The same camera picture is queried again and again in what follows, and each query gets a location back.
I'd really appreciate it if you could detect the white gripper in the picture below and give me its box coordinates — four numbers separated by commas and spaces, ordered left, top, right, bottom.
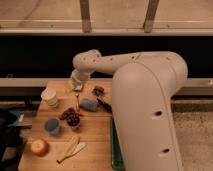
69, 69, 90, 90

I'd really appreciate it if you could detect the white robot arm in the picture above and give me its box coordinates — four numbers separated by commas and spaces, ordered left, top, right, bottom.
71, 50, 188, 171

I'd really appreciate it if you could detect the light blue crumpled cloth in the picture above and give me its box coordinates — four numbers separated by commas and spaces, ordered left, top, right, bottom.
73, 85, 83, 92

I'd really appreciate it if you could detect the small dark toy object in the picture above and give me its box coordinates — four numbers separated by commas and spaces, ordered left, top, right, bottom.
92, 86, 104, 96

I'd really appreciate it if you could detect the blue sponge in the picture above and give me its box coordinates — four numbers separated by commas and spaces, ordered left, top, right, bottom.
79, 99, 98, 112

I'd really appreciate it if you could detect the white paper cup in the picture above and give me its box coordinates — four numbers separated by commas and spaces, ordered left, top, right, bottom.
41, 88, 58, 107

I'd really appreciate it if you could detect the bunch of dark grapes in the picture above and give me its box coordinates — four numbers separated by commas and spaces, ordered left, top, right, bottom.
59, 107, 80, 120

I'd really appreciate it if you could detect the small dark bowl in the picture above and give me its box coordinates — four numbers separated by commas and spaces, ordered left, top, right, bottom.
67, 116, 80, 130

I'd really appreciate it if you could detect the blue plastic cup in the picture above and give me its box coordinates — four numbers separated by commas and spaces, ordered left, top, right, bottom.
44, 118, 60, 135

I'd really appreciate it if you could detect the red yellow apple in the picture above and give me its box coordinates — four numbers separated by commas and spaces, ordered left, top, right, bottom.
30, 139, 49, 156

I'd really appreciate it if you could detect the green plastic tray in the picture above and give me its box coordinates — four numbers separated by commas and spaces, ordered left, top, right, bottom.
110, 119, 125, 171

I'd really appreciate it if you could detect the black chair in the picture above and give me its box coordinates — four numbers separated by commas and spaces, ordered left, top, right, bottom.
0, 108, 23, 171

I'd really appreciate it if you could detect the black handled knife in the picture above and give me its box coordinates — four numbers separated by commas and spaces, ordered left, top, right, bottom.
97, 98, 112, 113

